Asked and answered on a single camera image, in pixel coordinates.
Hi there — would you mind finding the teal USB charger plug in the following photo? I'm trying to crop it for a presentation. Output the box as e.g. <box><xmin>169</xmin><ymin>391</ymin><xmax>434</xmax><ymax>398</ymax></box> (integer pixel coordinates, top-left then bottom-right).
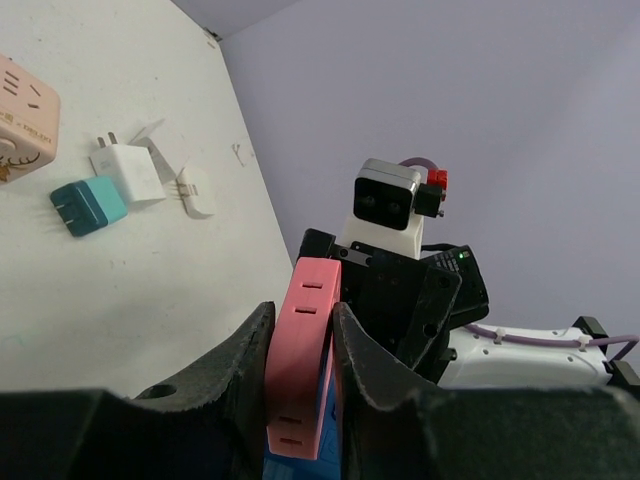
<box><xmin>49</xmin><ymin>176</ymin><xmax>128</xmax><ymax>238</ymax></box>

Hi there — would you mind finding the blue pink cube socket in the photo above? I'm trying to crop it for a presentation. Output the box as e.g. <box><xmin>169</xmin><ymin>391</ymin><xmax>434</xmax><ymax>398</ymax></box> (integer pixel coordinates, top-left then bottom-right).
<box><xmin>262</xmin><ymin>343</ymin><xmax>341</xmax><ymax>479</ymax></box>

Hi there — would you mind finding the white plug adapter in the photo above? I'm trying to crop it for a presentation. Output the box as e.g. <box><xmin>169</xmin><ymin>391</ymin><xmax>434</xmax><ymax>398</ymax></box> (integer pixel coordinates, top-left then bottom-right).
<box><xmin>129</xmin><ymin>119</ymin><xmax>188</xmax><ymax>184</ymax></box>

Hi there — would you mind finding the pink plug adapter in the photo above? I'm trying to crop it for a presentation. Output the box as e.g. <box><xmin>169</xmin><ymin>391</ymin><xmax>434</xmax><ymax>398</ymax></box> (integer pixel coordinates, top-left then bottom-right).
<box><xmin>263</xmin><ymin>257</ymin><xmax>343</xmax><ymax>460</ymax></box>

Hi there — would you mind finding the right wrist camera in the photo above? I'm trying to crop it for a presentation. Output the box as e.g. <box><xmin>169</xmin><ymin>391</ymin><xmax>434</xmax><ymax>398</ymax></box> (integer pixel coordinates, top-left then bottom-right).
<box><xmin>340</xmin><ymin>157</ymin><xmax>449</xmax><ymax>260</ymax></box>

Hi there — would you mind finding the white charger plug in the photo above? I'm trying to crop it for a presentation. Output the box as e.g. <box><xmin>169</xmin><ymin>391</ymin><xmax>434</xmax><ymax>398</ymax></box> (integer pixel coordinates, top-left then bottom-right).
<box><xmin>169</xmin><ymin>165</ymin><xmax>215</xmax><ymax>220</ymax></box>
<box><xmin>89</xmin><ymin>132</ymin><xmax>166</xmax><ymax>210</ymax></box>

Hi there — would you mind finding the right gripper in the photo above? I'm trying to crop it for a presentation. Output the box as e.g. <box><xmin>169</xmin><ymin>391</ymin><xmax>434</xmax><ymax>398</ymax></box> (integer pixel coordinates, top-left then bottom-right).
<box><xmin>298</xmin><ymin>229</ymin><xmax>489</xmax><ymax>383</ymax></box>

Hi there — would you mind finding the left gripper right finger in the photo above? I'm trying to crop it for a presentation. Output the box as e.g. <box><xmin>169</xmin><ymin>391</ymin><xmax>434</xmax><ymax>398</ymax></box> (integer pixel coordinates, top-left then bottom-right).
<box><xmin>332</xmin><ymin>303</ymin><xmax>639</xmax><ymax>479</ymax></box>

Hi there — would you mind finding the beige cube socket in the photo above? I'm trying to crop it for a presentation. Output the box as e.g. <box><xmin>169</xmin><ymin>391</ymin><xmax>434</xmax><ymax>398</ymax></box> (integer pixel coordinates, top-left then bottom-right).
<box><xmin>0</xmin><ymin>56</ymin><xmax>61</xmax><ymax>185</ymax></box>

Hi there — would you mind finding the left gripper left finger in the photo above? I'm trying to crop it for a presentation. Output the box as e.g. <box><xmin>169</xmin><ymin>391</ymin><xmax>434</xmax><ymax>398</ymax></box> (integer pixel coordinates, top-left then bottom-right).
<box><xmin>1</xmin><ymin>302</ymin><xmax>275</xmax><ymax>479</ymax></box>

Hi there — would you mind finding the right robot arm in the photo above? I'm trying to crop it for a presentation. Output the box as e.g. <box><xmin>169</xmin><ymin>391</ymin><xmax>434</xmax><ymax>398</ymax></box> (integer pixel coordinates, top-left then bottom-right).
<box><xmin>299</xmin><ymin>229</ymin><xmax>639</xmax><ymax>395</ymax></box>

